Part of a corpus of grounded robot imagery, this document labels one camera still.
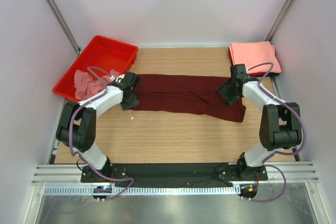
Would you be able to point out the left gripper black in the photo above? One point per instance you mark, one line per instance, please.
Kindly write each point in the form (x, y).
(134, 103)

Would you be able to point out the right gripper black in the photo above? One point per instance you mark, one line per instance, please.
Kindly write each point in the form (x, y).
(229, 99)

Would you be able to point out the dark maroon t shirt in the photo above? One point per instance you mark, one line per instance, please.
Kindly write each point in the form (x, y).
(186, 94)

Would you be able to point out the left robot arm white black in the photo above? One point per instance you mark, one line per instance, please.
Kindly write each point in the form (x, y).
(77, 125)

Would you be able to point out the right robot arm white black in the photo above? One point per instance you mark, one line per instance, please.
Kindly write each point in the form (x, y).
(280, 126)

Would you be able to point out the folded red t shirt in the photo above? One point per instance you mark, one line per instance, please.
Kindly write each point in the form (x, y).
(231, 57)

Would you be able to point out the folded salmon pink t shirt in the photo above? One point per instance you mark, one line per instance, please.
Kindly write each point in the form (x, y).
(252, 54)

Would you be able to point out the pink crumpled t shirt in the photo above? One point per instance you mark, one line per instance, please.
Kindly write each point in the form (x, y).
(88, 84)

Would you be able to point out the red plastic bin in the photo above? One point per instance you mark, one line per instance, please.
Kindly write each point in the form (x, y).
(101, 52)

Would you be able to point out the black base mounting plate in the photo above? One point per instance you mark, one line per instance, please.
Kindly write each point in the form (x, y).
(185, 175)

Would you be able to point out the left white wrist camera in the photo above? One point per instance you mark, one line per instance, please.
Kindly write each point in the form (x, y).
(113, 78)

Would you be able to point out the slotted white cable duct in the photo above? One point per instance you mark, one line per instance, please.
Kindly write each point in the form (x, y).
(106, 191)

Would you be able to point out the aluminium front rail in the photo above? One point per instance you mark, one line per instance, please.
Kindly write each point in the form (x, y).
(295, 172)

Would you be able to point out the right aluminium frame post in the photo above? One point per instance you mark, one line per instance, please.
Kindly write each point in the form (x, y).
(279, 19)

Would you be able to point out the aluminium frame post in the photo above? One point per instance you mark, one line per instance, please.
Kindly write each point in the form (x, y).
(61, 21)
(279, 19)

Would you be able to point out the left aluminium frame post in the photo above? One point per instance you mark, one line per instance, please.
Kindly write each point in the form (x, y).
(61, 21)

